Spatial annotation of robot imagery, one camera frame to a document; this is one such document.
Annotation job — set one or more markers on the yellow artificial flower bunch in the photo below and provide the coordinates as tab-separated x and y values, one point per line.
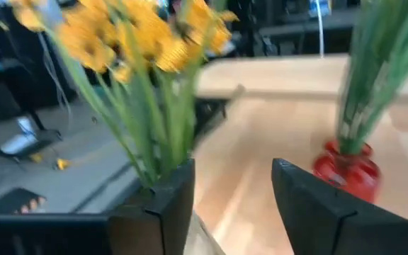
154	134

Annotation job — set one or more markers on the hazard-striped black floor mat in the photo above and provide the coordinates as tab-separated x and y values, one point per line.
9	202

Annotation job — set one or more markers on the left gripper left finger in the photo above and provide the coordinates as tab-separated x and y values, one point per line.
83	233

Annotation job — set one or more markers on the white artificial flower spray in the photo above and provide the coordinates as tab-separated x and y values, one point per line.
370	78

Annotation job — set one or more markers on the red ribbed glass vase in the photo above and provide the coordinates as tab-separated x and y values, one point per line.
352	177

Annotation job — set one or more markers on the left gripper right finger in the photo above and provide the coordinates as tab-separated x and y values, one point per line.
349	233

